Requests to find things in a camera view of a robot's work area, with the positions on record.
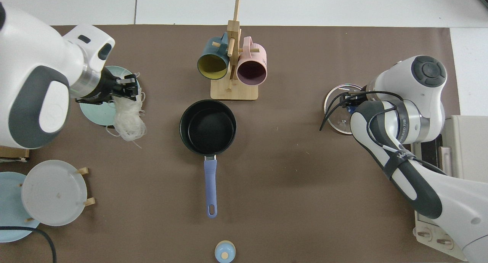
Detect glass lid with blue knob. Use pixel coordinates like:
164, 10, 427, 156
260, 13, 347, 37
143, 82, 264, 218
324, 84, 363, 135

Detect white vermicelli bundle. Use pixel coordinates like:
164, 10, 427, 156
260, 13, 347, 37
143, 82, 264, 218
105, 91, 148, 149

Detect green plate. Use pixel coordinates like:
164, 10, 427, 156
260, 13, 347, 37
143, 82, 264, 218
79, 66, 142, 127

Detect wooden plate rack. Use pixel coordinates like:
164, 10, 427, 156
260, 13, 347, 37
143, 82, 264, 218
17, 167, 96, 223

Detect white plate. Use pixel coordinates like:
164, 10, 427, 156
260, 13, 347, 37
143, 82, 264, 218
21, 160, 88, 227

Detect light blue plate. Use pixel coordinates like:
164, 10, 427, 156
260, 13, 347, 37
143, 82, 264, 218
0, 172, 41, 243

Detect dark teal cup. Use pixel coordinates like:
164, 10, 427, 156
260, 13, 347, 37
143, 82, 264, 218
197, 32, 230, 80

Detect brown table cloth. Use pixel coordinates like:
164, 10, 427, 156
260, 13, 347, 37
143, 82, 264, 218
0, 25, 462, 263

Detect wooden cup stand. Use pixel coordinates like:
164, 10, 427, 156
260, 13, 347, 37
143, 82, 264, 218
210, 0, 260, 101

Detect pink cup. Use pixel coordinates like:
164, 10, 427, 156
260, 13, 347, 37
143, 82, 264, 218
236, 36, 268, 86

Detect pale toaster oven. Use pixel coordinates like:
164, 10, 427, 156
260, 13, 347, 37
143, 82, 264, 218
413, 115, 488, 262

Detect small blue round thing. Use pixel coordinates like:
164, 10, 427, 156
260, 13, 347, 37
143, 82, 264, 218
214, 240, 236, 263

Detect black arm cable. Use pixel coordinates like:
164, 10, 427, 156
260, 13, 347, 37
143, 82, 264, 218
319, 90, 446, 176
0, 226, 57, 263

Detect black pot with blue handle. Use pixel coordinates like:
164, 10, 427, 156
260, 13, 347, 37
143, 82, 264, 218
179, 99, 237, 218

